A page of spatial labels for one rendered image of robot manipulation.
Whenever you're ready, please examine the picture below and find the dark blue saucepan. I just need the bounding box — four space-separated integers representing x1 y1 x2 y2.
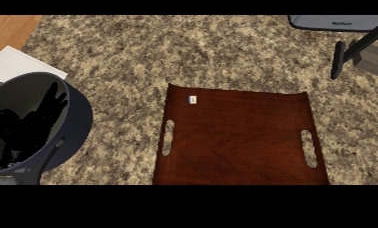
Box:
0 71 95 186

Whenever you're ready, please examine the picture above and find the white flat board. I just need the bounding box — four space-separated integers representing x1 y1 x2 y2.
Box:
0 45 70 84

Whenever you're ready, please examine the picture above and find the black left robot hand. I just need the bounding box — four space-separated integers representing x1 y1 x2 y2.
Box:
0 81 71 170

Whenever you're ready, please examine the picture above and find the brown wooden tray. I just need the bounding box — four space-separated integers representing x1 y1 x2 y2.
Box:
151 83 331 186

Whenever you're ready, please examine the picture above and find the grey appliance with dark rim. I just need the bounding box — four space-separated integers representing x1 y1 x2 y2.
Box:
287 15 378 33

